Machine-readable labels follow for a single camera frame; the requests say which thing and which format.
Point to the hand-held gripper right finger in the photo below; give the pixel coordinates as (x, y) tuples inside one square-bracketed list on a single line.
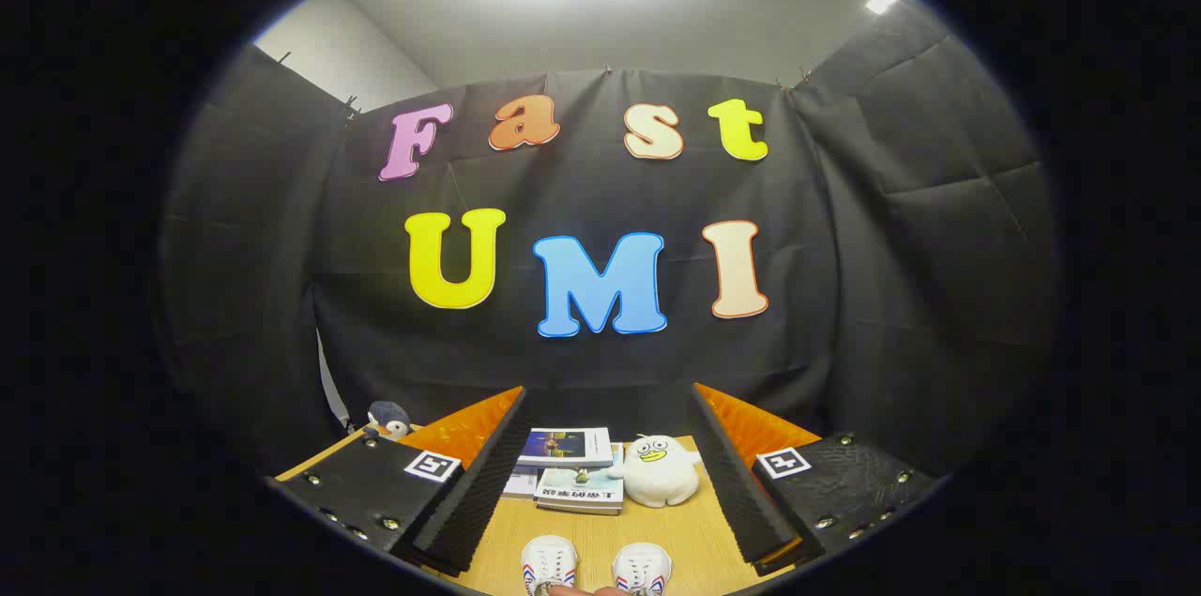
[(737, 483)]

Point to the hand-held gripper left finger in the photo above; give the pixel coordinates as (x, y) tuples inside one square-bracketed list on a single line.
[(478, 493)]

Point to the white shoe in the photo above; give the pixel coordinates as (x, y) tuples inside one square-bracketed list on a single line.
[(643, 568), (549, 563)]

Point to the thin white booklet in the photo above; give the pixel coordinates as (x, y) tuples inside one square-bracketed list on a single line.
[(519, 481)]

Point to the white duck plush toy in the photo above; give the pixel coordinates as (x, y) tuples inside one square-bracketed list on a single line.
[(657, 481)]

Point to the book with dark blue cover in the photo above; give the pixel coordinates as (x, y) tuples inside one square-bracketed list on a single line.
[(563, 446)]

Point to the book with sky blue cover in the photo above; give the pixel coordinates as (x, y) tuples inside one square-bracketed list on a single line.
[(577, 490)]

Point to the grey penguin plush toy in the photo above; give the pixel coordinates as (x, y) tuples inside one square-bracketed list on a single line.
[(389, 418)]

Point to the black backdrop cloth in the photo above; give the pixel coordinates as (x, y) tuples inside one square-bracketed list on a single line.
[(582, 192)]

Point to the small ceiling light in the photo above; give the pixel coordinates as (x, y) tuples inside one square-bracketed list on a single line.
[(882, 1)]

